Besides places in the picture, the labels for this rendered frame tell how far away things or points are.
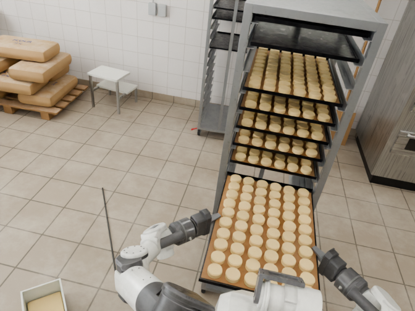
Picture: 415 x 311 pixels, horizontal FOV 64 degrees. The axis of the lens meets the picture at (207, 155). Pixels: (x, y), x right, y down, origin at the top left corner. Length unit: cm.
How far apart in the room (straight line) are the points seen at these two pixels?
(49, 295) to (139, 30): 311
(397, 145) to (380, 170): 32
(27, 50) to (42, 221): 207
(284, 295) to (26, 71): 376
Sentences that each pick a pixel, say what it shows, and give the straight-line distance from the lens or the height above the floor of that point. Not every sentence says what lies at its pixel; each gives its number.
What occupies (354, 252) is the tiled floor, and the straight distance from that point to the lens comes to 300.
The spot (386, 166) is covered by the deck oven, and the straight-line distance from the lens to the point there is 372.
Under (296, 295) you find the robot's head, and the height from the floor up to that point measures 148.
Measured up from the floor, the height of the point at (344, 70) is 158.
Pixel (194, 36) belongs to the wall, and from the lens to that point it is 420.
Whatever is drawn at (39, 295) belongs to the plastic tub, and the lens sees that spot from 243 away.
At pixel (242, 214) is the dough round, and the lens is 136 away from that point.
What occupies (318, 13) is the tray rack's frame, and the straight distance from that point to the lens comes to 128.
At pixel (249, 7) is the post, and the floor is 180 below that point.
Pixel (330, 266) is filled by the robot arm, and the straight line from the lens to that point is 130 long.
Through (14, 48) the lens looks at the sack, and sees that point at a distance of 435.
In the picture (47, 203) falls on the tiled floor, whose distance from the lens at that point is 308.
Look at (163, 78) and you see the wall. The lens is 448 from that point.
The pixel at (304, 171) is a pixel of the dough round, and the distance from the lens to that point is 159.
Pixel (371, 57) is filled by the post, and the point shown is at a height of 170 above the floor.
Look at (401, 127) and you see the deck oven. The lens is 351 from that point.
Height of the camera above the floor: 203
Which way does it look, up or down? 35 degrees down
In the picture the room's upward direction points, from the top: 7 degrees clockwise
